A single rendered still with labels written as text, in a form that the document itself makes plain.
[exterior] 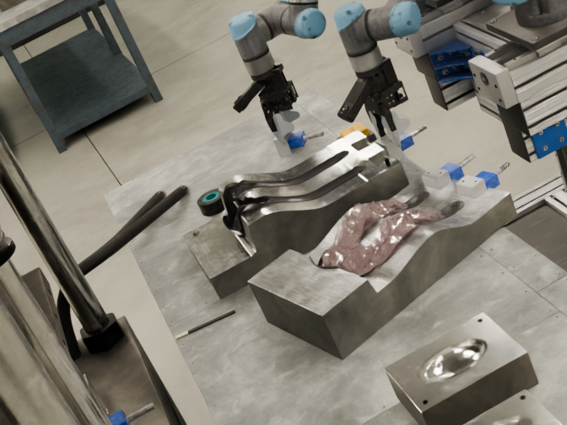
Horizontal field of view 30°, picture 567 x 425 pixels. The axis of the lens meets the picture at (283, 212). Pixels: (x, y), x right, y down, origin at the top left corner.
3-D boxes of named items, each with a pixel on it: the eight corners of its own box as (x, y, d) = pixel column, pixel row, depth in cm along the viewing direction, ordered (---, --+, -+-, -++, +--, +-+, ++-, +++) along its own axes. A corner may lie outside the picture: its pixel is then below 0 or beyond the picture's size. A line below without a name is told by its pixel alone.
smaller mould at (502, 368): (494, 341, 187) (483, 311, 184) (539, 384, 173) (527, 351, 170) (396, 397, 184) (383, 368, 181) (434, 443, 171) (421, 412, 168)
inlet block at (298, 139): (328, 137, 285) (321, 121, 283) (324, 147, 281) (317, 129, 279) (283, 147, 290) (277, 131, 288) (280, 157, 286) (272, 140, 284)
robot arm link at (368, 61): (357, 60, 244) (340, 54, 251) (364, 77, 246) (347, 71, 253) (383, 44, 246) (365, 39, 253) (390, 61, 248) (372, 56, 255)
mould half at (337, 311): (433, 191, 239) (417, 151, 234) (517, 214, 218) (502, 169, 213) (267, 322, 220) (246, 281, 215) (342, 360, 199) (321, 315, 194)
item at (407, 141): (423, 133, 265) (417, 115, 263) (434, 137, 261) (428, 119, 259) (382, 159, 262) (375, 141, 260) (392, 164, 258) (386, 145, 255)
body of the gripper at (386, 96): (410, 102, 253) (394, 57, 248) (381, 120, 251) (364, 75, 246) (393, 96, 260) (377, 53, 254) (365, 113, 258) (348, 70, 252)
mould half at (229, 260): (369, 160, 264) (351, 114, 258) (413, 195, 241) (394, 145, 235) (192, 255, 258) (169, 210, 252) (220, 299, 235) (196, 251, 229)
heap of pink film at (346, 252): (397, 201, 229) (386, 171, 226) (454, 217, 215) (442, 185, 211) (310, 270, 219) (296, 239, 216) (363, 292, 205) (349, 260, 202)
